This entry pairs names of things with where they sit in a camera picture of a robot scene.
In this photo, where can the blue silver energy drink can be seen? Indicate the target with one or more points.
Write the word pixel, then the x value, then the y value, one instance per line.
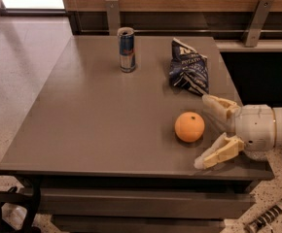
pixel 126 49

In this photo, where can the left metal wall bracket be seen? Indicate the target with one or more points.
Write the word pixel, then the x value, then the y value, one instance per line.
pixel 113 16

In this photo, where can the striped black white tool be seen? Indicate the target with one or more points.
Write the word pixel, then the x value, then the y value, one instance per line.
pixel 265 219

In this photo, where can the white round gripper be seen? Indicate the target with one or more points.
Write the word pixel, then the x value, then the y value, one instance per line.
pixel 255 126

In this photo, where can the metal wall bracket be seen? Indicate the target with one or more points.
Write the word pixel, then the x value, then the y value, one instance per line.
pixel 113 16
pixel 253 31

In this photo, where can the orange fruit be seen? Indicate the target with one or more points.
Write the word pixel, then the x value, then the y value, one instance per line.
pixel 189 127

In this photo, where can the right metal wall bracket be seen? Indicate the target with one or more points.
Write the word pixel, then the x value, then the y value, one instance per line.
pixel 253 31

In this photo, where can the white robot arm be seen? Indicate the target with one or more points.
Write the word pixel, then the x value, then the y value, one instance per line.
pixel 230 131

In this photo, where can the blue potato chip bag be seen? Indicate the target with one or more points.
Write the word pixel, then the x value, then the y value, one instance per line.
pixel 188 69

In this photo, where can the grey table with drawers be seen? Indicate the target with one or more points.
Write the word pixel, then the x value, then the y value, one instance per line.
pixel 101 145

